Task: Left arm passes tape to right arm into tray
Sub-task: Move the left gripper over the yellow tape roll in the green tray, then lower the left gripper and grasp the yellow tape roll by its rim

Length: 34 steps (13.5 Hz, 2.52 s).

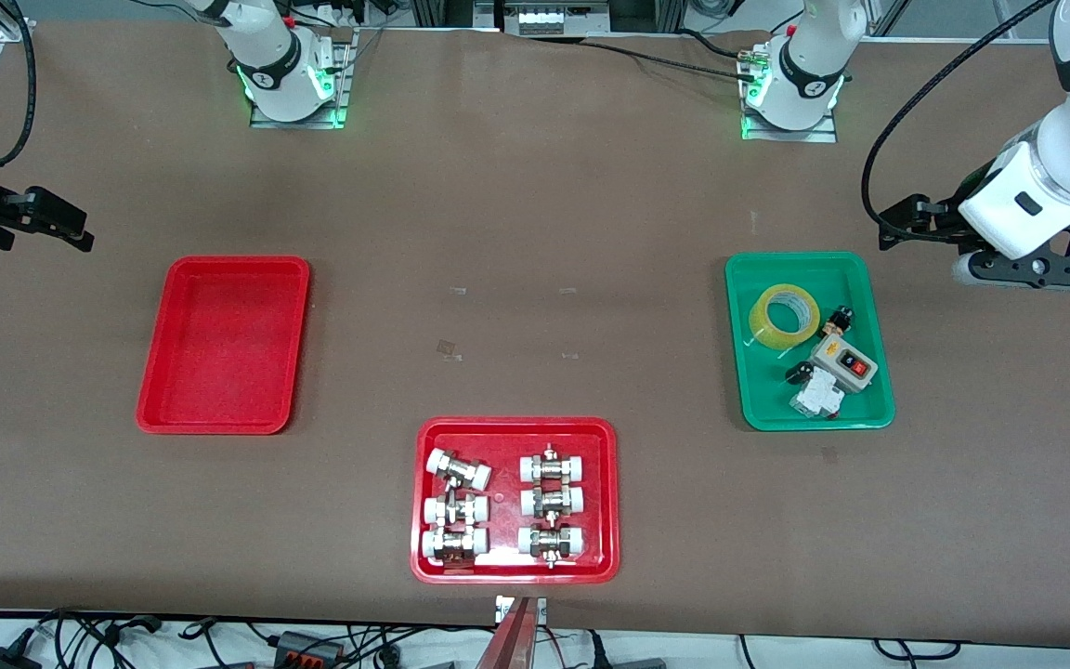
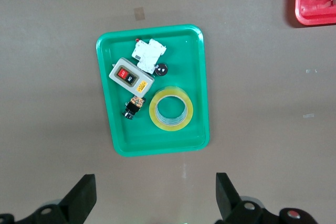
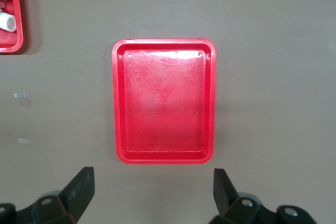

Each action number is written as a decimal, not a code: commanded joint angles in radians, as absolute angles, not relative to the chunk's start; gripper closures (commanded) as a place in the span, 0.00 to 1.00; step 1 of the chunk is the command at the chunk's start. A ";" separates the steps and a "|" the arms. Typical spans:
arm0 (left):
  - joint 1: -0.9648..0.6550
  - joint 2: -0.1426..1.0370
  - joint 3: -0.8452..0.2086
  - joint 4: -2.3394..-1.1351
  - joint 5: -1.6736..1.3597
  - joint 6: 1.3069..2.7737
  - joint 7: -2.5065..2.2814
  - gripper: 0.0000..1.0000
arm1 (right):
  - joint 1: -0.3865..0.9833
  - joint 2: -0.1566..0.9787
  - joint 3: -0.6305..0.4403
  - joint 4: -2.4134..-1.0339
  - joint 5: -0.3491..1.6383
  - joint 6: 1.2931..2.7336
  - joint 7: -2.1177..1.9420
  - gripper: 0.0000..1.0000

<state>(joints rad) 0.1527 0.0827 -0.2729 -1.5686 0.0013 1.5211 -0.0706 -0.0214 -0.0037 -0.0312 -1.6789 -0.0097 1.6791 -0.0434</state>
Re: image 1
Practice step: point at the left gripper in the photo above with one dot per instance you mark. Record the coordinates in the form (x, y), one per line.
(947, 215)

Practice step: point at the yellow tape roll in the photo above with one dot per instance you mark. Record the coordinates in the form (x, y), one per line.
(763, 321)

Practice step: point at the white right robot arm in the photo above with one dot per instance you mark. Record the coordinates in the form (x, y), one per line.
(267, 51)

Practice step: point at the empty red plastic tray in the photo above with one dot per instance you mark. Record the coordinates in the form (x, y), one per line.
(224, 344)

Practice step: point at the green plastic tray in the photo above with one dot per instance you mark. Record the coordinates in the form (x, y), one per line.
(767, 390)

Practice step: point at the brown tape patch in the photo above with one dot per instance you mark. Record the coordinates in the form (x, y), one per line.
(449, 348)

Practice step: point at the red tray holding fittings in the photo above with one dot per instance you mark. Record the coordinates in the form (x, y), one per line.
(507, 492)

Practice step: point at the small black brass connector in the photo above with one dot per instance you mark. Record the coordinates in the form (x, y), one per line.
(838, 322)

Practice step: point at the small black knob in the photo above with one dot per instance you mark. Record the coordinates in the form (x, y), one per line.
(796, 374)

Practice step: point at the white circuit breaker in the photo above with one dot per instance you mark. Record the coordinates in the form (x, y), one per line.
(818, 398)

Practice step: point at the white power strip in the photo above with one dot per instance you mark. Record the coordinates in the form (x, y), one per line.
(554, 19)

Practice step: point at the black power adapter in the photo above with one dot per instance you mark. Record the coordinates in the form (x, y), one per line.
(1, 658)

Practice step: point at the white capped brass pipe fitting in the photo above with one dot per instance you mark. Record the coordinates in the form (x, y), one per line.
(552, 467)
(456, 509)
(552, 502)
(459, 469)
(551, 542)
(454, 544)

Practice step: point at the black box orange connectors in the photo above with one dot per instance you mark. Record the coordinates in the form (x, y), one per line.
(307, 648)

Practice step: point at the red metal bar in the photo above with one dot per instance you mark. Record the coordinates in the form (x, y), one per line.
(512, 641)

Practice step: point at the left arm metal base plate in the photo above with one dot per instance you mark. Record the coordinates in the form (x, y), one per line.
(823, 133)

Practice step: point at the grey switch box red button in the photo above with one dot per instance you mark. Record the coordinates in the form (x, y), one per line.
(837, 358)

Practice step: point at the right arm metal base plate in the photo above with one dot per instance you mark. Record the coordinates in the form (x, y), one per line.
(342, 93)

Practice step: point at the small silver bracket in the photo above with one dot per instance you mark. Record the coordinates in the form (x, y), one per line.
(502, 609)

